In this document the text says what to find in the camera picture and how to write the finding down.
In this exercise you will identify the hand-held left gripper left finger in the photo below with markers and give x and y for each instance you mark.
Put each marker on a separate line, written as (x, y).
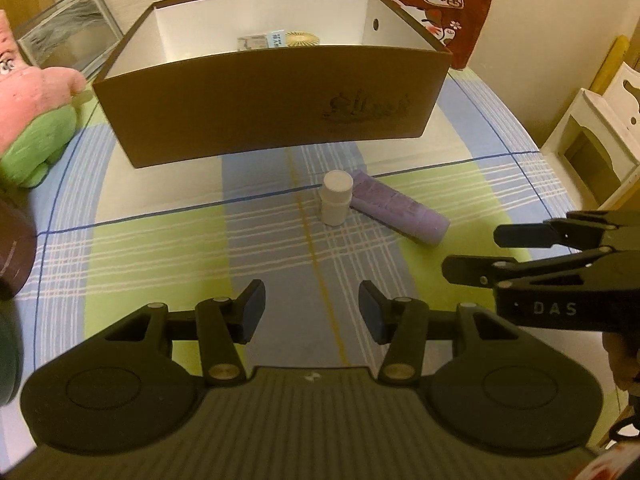
(252, 310)

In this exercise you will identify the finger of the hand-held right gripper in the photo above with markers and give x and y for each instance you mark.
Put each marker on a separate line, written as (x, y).
(475, 269)
(525, 235)

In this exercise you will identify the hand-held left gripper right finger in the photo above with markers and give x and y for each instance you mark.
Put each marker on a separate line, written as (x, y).
(372, 312)

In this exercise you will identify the purple tube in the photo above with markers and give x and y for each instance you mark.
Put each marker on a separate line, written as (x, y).
(400, 210)

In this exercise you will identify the small white bottle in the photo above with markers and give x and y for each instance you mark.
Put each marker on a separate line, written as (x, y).
(336, 200)

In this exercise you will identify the brown storage box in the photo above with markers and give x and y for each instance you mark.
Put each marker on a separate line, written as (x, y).
(250, 105)

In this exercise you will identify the white green medicine box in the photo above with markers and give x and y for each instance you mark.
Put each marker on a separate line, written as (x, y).
(255, 42)

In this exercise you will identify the small handheld fan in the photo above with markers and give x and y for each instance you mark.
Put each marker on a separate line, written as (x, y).
(301, 40)

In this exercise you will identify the person's right hand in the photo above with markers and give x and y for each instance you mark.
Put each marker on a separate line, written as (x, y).
(625, 360)

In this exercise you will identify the white wooden chair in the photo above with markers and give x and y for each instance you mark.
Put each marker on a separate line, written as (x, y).
(600, 135)

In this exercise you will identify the red white clothing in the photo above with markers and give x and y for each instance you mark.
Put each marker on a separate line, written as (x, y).
(615, 465)

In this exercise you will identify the brown thermos canister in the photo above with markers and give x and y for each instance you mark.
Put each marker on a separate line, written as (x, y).
(15, 250)

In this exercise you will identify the green lidded glass jar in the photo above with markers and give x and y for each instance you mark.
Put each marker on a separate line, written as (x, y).
(10, 355)

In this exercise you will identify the pink starfish plush toy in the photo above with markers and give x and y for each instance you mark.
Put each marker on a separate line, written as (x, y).
(35, 110)

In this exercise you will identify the grey picture frame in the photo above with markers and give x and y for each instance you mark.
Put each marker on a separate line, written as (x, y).
(70, 30)

